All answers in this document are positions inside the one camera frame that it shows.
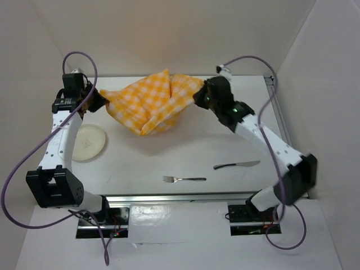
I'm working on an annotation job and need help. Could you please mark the yellow white checkered cloth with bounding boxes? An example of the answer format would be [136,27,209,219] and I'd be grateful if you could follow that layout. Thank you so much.
[100,69,204,136]

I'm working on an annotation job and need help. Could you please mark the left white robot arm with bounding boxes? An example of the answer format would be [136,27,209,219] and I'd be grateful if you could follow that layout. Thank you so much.
[26,69,111,224]

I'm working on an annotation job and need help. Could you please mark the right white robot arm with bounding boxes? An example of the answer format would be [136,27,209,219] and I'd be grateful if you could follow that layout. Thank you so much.
[193,76,317,221]

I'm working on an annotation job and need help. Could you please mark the cream round plate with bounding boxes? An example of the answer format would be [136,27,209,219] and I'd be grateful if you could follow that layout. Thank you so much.
[72,124,106,161]

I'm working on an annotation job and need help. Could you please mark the silver fork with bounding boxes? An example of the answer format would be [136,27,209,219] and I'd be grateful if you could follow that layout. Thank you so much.
[163,175,207,183]

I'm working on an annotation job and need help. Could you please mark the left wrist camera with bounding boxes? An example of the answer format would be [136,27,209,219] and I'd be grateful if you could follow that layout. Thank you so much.
[71,67,84,74]

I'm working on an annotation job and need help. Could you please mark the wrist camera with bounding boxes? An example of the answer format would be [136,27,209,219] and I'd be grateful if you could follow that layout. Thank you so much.
[215,65,232,81]
[71,67,84,74]

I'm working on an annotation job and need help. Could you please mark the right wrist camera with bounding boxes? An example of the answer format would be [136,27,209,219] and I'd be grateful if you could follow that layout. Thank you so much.
[215,65,232,81]

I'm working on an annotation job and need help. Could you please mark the right side aluminium rail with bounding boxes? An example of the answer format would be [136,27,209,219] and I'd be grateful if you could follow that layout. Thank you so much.
[264,76,293,147]

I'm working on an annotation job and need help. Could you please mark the aluminium rail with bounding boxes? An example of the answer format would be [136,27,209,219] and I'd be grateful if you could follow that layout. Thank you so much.
[264,76,293,147]
[105,192,253,207]

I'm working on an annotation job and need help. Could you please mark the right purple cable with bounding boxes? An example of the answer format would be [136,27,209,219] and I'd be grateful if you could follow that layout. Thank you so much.
[219,55,307,250]

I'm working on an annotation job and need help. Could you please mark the purple cable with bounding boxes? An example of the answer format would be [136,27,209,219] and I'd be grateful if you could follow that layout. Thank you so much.
[219,55,307,250]
[0,51,113,267]

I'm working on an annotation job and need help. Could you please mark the black handled table knife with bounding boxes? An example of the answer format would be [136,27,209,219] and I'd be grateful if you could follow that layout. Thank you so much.
[213,160,260,170]

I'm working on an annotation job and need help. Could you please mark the front aluminium rail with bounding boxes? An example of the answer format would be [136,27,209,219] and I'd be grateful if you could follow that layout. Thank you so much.
[105,192,253,207]

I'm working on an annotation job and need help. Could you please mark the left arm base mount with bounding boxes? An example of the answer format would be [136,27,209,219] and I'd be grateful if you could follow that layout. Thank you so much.
[75,206,130,239]

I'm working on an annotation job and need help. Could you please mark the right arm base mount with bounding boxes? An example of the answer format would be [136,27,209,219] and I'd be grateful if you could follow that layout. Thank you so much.
[224,205,281,236]

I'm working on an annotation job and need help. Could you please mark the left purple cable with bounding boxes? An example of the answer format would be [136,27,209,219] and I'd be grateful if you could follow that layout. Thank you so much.
[0,51,113,267]

